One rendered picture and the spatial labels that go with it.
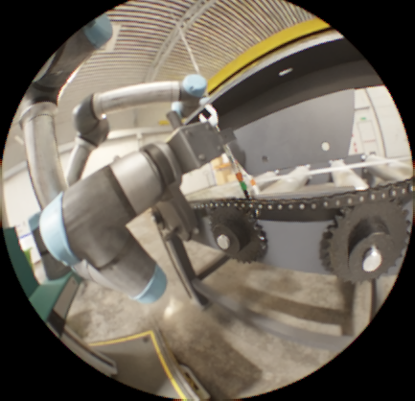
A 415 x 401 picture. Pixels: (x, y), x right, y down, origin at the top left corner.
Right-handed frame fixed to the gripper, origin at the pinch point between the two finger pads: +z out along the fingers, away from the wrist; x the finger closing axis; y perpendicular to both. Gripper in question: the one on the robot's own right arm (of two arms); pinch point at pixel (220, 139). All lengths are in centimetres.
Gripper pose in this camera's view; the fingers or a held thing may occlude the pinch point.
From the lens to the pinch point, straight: 27.9
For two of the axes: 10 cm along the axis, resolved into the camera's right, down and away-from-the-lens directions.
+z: 6.5, -5.2, 5.6
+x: -6.1, 0.9, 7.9
